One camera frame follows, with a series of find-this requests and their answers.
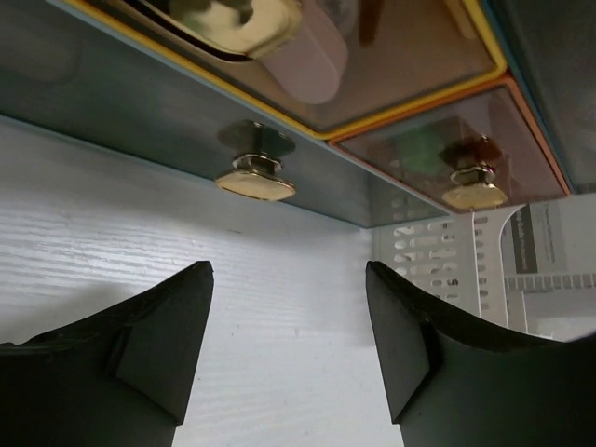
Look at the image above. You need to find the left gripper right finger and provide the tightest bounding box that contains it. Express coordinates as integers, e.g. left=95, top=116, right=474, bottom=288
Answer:
left=366, top=262, right=595, bottom=446

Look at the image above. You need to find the white four-slot file rack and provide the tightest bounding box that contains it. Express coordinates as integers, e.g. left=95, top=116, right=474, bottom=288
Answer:
left=370, top=193, right=596, bottom=345

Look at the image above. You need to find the teal drawer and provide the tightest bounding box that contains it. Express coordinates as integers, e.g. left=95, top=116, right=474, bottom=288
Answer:
left=1, top=1, right=443, bottom=227

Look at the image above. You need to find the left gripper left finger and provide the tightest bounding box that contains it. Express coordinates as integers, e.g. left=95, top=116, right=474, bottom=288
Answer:
left=1, top=261, right=214, bottom=446

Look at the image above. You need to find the orange drawer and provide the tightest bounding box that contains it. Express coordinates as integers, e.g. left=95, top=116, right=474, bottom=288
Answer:
left=330, top=74, right=571, bottom=213

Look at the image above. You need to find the teal desktop drawer cabinet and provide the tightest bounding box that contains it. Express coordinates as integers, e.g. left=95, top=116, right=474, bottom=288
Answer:
left=0, top=0, right=596, bottom=229

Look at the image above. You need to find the yellow drawer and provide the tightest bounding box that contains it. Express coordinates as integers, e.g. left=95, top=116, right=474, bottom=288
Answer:
left=73, top=1, right=507, bottom=140

